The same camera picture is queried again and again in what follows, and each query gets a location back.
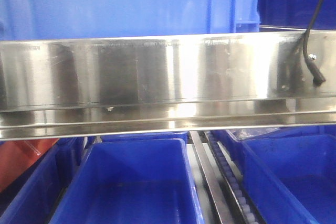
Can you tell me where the blue lower right bin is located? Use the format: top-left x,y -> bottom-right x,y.
212,129 -> 335,223

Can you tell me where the dark blue upper right bin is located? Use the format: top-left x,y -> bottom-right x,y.
258,0 -> 335,30

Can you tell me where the black cable with plug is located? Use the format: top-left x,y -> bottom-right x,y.
302,0 -> 327,86

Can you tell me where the roller track rail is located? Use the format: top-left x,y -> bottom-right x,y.
204,131 -> 265,223

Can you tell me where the blue lower middle bin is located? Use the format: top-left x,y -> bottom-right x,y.
50,137 -> 204,223

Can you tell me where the light blue upper bin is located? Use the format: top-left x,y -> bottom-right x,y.
1,0 -> 260,40

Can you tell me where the blue lower left bin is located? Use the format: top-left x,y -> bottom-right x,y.
1,137 -> 85,223

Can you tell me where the steel divider rail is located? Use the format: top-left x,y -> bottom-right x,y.
190,131 -> 235,223

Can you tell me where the stainless steel shelf beam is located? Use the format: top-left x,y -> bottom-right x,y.
1,30 -> 335,141

